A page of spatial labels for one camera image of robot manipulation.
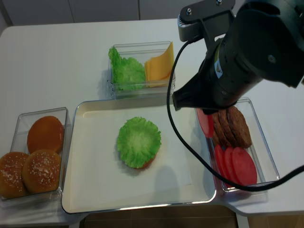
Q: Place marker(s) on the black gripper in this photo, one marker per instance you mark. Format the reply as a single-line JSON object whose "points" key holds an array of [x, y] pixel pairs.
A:
{"points": [[203, 90]]}

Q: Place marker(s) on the red tomato slice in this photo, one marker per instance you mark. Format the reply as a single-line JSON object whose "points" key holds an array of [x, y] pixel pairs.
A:
{"points": [[244, 167], [219, 156], [229, 166], [206, 123]]}

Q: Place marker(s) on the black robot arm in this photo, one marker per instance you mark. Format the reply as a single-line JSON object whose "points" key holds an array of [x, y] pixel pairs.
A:
{"points": [[264, 40]]}

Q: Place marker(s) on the yellow cheese slices stack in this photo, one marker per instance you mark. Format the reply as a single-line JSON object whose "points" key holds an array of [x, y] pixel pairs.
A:
{"points": [[158, 68]]}

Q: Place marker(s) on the clear lettuce cheese container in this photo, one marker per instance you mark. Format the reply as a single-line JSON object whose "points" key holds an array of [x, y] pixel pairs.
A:
{"points": [[140, 52]]}

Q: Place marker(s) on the green lettuce leaves in container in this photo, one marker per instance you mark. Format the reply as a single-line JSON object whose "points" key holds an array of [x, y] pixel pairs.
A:
{"points": [[128, 73]]}

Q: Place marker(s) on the green lettuce leaf on bun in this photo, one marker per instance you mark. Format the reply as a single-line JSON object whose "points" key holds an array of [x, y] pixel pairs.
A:
{"points": [[138, 136]]}

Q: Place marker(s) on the brown patty rightmost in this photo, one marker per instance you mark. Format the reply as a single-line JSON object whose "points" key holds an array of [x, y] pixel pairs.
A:
{"points": [[239, 127]]}

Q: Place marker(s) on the brown patty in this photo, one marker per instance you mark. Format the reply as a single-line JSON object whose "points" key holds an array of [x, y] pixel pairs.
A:
{"points": [[239, 127], [219, 131], [223, 119]]}

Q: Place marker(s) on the clear patty tomato container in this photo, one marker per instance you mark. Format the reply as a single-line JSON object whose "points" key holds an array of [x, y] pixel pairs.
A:
{"points": [[259, 151]]}

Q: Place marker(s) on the red tomato slice back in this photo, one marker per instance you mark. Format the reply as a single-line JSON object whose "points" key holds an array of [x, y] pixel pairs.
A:
{"points": [[219, 156]]}

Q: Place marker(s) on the red tomato slice front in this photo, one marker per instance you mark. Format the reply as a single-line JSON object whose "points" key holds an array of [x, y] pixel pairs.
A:
{"points": [[244, 167]]}

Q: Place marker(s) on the bottom bun half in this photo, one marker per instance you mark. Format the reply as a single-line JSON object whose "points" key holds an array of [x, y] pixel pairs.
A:
{"points": [[140, 161]]}

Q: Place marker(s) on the silver metal tray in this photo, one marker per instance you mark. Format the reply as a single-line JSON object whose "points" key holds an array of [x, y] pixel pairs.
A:
{"points": [[201, 190]]}

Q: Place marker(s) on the plain orange bun half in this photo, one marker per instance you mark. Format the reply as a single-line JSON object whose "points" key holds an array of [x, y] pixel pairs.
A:
{"points": [[46, 133]]}

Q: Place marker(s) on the sesame bun top right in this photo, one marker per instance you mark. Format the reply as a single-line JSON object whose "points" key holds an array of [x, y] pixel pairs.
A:
{"points": [[41, 171]]}

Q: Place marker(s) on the sesame bun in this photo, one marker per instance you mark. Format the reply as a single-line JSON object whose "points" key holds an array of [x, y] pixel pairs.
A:
{"points": [[11, 182], [41, 171]]}

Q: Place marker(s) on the clear bun container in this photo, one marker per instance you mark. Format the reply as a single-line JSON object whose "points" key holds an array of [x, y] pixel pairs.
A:
{"points": [[19, 144]]}

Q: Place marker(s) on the sesame bun top left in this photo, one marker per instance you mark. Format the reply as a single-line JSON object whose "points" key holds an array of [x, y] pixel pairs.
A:
{"points": [[11, 182]]}

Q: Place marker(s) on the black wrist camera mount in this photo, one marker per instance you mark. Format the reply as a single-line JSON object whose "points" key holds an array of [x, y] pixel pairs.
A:
{"points": [[206, 20]]}

